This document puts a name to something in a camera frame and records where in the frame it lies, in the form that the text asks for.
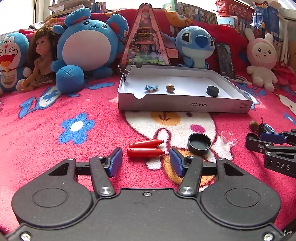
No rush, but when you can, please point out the black round lid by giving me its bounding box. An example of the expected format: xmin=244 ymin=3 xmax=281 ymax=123
xmin=206 ymin=85 xmax=220 ymax=97
xmin=187 ymin=133 xmax=212 ymax=156

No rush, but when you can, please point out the pink cartoon fleece blanket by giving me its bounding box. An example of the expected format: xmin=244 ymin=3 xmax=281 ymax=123
xmin=1 ymin=75 xmax=295 ymax=233

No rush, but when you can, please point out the red basket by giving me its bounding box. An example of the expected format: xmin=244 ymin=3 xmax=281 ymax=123
xmin=215 ymin=0 xmax=255 ymax=22

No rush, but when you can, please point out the white shallow cardboard box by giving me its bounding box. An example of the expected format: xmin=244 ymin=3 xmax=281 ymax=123
xmin=117 ymin=65 xmax=253 ymax=113

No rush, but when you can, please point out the Stitch plush toy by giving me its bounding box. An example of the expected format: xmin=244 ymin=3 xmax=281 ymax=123
xmin=162 ymin=26 xmax=215 ymax=69

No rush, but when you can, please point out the row of books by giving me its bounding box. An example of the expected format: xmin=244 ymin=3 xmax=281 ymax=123
xmin=43 ymin=1 xmax=253 ymax=37

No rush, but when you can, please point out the light blue hair clip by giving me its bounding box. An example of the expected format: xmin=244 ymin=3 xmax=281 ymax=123
xmin=144 ymin=85 xmax=159 ymax=92

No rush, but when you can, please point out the pink triangular miniature house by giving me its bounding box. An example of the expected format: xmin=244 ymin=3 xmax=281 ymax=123
xmin=118 ymin=3 xmax=179 ymax=72

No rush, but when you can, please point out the black smartphone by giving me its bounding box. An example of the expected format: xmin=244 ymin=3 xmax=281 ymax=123
xmin=215 ymin=43 xmax=235 ymax=79

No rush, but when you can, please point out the Doraemon plush toy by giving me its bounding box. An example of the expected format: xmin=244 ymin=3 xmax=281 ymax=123
xmin=0 ymin=32 xmax=32 ymax=94

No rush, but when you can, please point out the round blue plush toy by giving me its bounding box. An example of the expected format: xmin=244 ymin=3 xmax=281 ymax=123
xmin=51 ymin=8 xmax=129 ymax=94

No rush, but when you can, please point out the clear plastic dome cup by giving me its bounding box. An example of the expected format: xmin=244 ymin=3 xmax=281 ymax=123
xmin=220 ymin=131 xmax=238 ymax=147

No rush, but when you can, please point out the pink bunny plush toy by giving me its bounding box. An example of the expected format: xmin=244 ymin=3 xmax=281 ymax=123
xmin=244 ymin=28 xmax=278 ymax=92

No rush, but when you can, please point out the brown hazelnut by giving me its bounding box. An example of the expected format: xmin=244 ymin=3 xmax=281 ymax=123
xmin=248 ymin=120 xmax=259 ymax=133
xmin=166 ymin=84 xmax=175 ymax=93

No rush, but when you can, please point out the red crayon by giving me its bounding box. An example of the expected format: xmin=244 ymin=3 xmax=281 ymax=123
xmin=129 ymin=138 xmax=164 ymax=149
xmin=127 ymin=148 xmax=165 ymax=158

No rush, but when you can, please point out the small blue food plate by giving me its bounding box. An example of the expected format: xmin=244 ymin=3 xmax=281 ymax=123
xmin=263 ymin=123 xmax=275 ymax=133

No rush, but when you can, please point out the black binder clip on box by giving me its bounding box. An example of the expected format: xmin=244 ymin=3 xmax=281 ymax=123
xmin=121 ymin=66 xmax=132 ymax=81

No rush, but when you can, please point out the brown-haired doll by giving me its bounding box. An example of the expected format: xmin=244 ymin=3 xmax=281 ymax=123
xmin=21 ymin=25 xmax=57 ymax=92

